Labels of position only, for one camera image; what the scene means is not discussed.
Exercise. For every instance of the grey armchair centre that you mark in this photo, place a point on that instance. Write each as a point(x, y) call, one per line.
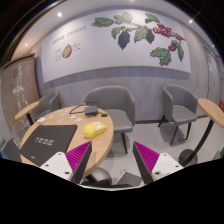
point(118, 102)

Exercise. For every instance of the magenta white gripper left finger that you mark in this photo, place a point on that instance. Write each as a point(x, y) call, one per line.
point(71, 165)

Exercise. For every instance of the grey armchair left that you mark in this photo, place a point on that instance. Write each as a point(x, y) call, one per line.
point(47, 104)

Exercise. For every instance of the round wooden table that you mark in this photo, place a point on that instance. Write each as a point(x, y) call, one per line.
point(101, 144)
point(216, 116)

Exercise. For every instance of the round wooden table right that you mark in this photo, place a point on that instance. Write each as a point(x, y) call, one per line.
point(216, 116)

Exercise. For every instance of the cork notice board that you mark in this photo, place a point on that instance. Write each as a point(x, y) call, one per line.
point(18, 90)

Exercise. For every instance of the yellow computer mouse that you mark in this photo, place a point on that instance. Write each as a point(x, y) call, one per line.
point(94, 129)

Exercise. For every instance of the small white device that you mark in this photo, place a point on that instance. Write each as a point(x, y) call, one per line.
point(41, 120)

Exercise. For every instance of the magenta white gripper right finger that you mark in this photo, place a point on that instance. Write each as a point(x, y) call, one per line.
point(152, 165)

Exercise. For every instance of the grey armchair right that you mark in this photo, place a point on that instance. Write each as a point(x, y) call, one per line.
point(179, 106)

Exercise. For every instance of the grey armchair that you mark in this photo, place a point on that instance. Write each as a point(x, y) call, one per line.
point(118, 102)
point(47, 104)
point(179, 106)

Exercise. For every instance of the small black box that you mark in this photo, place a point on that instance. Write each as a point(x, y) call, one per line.
point(92, 110)

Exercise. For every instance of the small wooden table left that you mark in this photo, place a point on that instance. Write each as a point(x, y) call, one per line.
point(25, 112)

